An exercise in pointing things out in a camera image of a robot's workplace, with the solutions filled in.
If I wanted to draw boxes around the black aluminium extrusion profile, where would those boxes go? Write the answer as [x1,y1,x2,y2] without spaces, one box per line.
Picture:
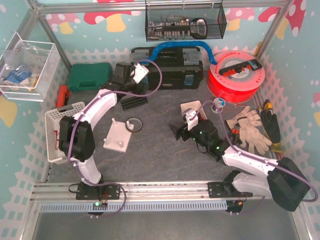
[120,96,148,111]

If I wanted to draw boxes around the brown tape roll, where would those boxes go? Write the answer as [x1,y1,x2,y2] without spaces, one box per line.
[125,117,143,134]

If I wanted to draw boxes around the white peg base plate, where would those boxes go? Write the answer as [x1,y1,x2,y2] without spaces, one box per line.
[103,118,134,153]

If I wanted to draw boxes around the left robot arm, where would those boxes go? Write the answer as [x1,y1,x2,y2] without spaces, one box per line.
[58,62,149,186]

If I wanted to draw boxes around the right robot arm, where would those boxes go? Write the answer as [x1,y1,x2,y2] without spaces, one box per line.
[169,119,315,212]

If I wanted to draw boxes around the white spring box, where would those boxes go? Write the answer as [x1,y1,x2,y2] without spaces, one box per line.
[180,100,208,121]

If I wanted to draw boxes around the green plastic case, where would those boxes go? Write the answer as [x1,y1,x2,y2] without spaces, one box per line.
[67,62,112,92]

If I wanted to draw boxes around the black toolbox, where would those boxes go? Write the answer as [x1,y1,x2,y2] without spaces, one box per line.
[130,47,204,90]

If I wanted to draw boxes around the white work glove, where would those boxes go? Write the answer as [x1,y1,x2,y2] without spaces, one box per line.
[225,106,272,156]

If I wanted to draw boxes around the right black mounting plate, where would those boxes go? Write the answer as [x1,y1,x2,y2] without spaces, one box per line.
[207,181,253,198]

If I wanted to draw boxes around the black mounting plate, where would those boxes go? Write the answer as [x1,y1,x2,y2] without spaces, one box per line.
[207,181,253,198]
[75,182,121,201]

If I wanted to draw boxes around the red filament spool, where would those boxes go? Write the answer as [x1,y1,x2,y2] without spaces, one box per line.
[206,50,266,103]

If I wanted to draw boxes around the white perforated basket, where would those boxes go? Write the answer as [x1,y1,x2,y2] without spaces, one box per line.
[45,101,85,165]

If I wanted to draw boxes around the black work glove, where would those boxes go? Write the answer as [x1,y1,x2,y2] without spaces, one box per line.
[260,110,281,144]

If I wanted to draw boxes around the black red terminal strip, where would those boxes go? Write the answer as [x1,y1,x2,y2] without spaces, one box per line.
[218,59,263,77]

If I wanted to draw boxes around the blue white cloth glove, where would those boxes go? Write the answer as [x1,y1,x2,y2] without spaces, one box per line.
[5,65,32,86]

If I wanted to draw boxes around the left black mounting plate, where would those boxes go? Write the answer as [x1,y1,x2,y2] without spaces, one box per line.
[75,182,121,201]

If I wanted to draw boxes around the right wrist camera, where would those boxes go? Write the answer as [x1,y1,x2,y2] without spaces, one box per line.
[183,108,199,131]

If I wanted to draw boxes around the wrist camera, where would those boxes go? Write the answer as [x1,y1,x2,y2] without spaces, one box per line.
[183,108,199,131]
[130,63,149,84]

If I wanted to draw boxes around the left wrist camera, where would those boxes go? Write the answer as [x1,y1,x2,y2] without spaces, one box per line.
[130,63,149,84]

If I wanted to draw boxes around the solder wire spool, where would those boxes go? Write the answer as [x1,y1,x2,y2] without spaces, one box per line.
[211,97,226,114]

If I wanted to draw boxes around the red handled pliers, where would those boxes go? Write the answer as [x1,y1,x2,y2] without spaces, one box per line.
[228,128,243,145]

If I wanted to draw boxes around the orange handled tool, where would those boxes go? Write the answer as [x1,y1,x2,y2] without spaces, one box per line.
[56,85,71,108]

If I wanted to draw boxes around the blue corrugated hose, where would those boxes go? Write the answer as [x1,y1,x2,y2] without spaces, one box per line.
[138,41,218,66]

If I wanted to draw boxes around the grey slotted cable duct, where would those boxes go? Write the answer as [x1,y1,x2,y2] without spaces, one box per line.
[40,200,228,213]

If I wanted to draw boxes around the black wire mesh basket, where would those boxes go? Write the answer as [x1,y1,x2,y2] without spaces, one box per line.
[144,3,227,42]

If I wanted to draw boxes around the clear acrylic wall box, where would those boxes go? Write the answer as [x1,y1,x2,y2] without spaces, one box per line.
[0,33,61,102]

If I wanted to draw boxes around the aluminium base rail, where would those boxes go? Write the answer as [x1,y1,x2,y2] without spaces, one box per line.
[30,173,273,203]

